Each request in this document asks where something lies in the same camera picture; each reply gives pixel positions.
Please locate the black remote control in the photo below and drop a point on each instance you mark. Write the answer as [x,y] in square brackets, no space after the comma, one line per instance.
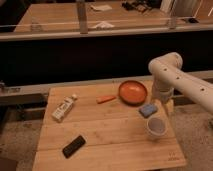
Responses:
[73,146]

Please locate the orange carrot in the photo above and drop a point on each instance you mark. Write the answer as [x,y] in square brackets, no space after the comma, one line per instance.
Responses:
[104,99]

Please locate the metal rail beam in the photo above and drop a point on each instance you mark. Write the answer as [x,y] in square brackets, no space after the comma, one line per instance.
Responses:
[14,95]

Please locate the wooden board table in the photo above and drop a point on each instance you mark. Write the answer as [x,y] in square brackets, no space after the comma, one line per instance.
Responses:
[115,134]

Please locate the vertical metal post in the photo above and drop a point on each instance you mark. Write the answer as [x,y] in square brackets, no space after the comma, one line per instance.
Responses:
[82,18]

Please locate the white plastic bottle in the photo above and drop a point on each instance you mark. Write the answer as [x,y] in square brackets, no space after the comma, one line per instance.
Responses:
[64,108]

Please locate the orange bowl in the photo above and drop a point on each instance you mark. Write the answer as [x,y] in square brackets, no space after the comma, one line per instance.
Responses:
[132,92]

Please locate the dark clutter on desk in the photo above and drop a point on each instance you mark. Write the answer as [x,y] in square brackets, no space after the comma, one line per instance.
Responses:
[138,5]

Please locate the crumpled white paper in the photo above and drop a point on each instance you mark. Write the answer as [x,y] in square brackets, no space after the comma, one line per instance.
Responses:
[103,25]

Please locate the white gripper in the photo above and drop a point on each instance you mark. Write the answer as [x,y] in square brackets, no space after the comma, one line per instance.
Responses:
[162,96]

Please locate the blue sponge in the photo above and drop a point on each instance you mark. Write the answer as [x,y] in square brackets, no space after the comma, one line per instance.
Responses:
[147,110]

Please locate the white paper sheet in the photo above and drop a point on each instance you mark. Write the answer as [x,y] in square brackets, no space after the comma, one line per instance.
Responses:
[101,7]

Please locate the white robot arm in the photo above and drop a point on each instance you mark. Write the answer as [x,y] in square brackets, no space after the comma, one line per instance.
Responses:
[168,76]

